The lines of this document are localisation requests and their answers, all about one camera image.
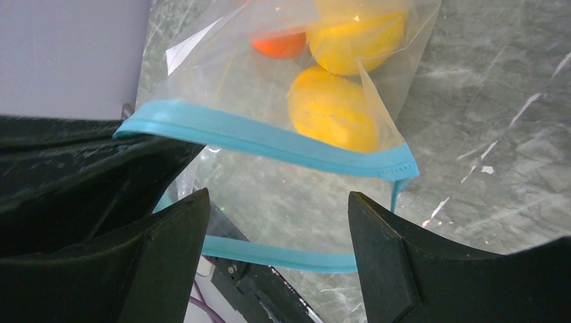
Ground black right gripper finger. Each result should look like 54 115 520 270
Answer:
348 192 570 322

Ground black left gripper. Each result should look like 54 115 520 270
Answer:
1 115 211 322

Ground yellow toy mango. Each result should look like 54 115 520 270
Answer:
288 66 380 153

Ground clear zip top bag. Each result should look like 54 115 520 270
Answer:
114 1 440 273

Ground yellow toy apple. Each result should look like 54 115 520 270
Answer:
306 1 409 76

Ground orange toy tangerine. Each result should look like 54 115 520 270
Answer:
250 32 306 59

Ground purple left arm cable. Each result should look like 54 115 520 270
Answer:
187 278 226 323

